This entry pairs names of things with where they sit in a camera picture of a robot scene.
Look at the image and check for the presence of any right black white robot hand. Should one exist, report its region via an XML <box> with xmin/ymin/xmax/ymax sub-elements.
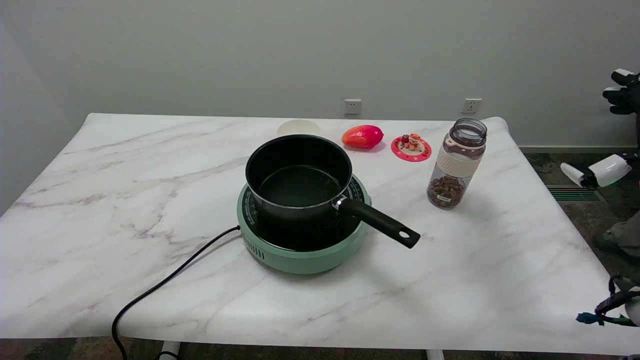
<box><xmin>602</xmin><ymin>68</ymin><xmax>640</xmax><ymax>116</ymax></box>

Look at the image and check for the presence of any clear bottle with beige sleeve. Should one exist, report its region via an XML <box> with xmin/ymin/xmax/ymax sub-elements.
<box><xmin>426</xmin><ymin>118</ymin><xmax>488</xmax><ymax>210</ymax></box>

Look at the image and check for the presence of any green floor vent grille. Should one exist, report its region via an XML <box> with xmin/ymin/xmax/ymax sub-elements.
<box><xmin>547</xmin><ymin>186</ymin><xmax>602</xmax><ymax>202</ymax></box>

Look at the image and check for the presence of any pink round coaster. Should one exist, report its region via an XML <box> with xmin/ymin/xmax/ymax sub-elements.
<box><xmin>390</xmin><ymin>135</ymin><xmax>432</xmax><ymax>163</ymax></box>

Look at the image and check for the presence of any red mango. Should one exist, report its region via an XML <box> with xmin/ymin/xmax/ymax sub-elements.
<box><xmin>341</xmin><ymin>124</ymin><xmax>385</xmax><ymax>150</ymax></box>

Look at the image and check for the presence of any green induction cooker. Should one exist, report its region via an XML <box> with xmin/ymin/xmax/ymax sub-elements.
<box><xmin>236</xmin><ymin>174</ymin><xmax>372</xmax><ymax>275</ymax></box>

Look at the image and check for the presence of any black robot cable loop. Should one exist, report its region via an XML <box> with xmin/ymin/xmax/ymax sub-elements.
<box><xmin>576</xmin><ymin>275</ymin><xmax>640</xmax><ymax>327</ymax></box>

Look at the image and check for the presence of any black saucepan with handle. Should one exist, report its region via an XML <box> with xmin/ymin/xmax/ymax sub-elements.
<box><xmin>245</xmin><ymin>134</ymin><xmax>421</xmax><ymax>249</ymax></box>

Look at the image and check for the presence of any black power cable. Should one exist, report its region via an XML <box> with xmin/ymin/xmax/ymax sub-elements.
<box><xmin>111</xmin><ymin>225</ymin><xmax>242</xmax><ymax>360</ymax></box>

